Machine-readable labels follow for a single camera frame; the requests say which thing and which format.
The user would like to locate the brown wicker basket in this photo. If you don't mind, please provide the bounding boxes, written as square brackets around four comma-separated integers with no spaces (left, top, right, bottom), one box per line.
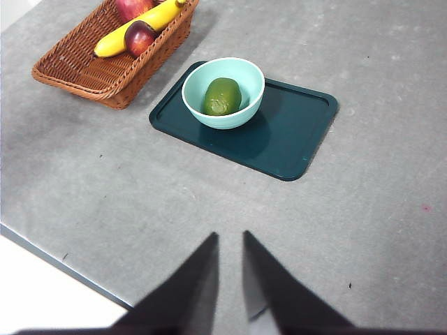
[31,0,200,111]

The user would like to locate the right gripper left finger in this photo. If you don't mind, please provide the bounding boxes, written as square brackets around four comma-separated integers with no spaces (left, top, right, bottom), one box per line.
[111,232,221,332]

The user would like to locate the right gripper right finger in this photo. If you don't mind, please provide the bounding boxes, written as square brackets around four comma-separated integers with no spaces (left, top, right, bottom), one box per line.
[242,230,356,331]

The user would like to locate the yellow banana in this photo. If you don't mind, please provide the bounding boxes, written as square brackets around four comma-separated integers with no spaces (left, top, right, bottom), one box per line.
[93,0,188,59]

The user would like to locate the light red apple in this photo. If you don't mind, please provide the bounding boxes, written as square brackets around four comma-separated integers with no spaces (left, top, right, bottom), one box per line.
[115,0,156,24]

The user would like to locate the dark red plum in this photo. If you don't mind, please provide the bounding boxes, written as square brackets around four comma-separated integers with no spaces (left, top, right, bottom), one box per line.
[124,20,159,59]

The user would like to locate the dark rectangular tray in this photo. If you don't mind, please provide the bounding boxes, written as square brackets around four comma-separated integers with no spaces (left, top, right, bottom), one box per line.
[149,61,339,182]

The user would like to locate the green avocado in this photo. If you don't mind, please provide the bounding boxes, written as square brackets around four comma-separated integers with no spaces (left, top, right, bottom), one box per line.
[203,77,242,117]

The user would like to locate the teal ribbed bowl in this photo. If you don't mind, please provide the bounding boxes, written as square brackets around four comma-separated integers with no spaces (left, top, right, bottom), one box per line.
[181,57,265,131]

